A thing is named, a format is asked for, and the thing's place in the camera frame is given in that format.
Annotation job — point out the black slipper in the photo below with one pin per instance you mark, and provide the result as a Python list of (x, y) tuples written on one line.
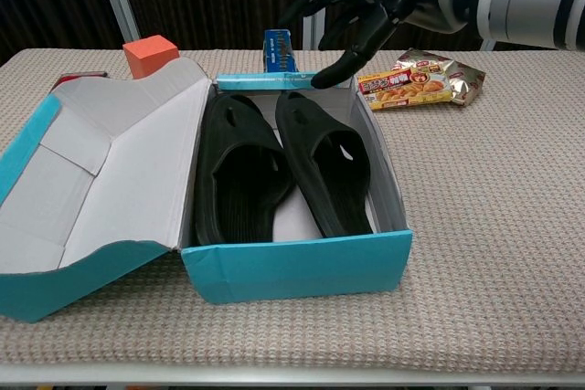
[(237, 171), (329, 171)]

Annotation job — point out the long blue box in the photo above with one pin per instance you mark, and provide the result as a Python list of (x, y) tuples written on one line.
[(279, 49)]

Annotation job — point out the orange cube block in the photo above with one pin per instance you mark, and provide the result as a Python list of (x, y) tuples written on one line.
[(148, 54)]

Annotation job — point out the light blue shoe box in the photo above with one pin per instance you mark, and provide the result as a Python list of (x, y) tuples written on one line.
[(297, 266)]

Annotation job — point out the yellow snack packet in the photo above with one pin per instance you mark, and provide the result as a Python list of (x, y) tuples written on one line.
[(407, 91)]

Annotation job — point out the silver red snack bag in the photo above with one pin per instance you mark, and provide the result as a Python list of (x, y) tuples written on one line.
[(466, 79)]

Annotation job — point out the beige woven table cloth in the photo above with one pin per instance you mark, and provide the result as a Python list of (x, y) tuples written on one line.
[(457, 317)]

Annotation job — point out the red flat case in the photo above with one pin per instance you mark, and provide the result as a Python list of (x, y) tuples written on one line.
[(84, 76)]

